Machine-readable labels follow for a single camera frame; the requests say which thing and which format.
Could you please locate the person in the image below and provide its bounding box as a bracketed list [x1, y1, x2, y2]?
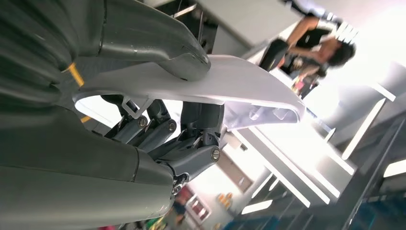
[278, 14, 357, 100]

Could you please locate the black chair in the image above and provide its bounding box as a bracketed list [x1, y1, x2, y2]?
[259, 38, 290, 72]

